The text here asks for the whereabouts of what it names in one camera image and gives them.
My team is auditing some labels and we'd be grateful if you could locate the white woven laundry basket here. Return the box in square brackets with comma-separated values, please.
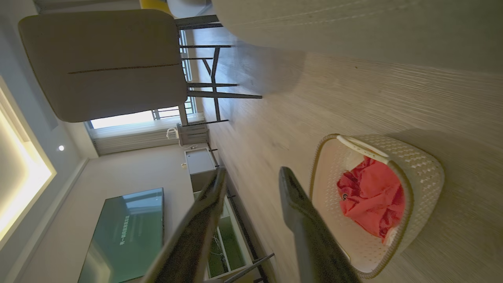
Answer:
[309, 134, 445, 279]

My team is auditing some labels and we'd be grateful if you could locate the beige rounded sofa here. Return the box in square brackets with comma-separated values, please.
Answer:
[211, 0, 503, 75]

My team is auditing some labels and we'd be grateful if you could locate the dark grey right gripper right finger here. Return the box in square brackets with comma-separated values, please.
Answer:
[279, 166, 362, 283]

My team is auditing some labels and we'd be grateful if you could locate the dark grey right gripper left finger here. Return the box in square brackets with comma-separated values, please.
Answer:
[141, 167, 228, 283]

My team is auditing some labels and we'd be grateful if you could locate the white low TV cabinet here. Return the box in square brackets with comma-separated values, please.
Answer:
[193, 189, 275, 283]

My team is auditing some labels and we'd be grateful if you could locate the beige upholstered chair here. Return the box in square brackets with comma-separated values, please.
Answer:
[18, 9, 263, 126]

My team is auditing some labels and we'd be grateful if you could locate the yellow cushion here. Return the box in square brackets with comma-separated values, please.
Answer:
[140, 0, 174, 16]

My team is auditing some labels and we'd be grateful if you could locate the white sheer window curtain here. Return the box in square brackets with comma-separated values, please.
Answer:
[86, 114, 206, 156]

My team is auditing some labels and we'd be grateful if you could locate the white small side cabinet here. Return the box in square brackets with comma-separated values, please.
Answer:
[184, 147, 219, 192]

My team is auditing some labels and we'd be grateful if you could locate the red crumpled garment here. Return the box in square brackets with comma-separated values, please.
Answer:
[336, 156, 406, 244]

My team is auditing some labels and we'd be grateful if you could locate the wall-mounted flat television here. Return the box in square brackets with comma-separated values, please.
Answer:
[77, 187, 165, 283]

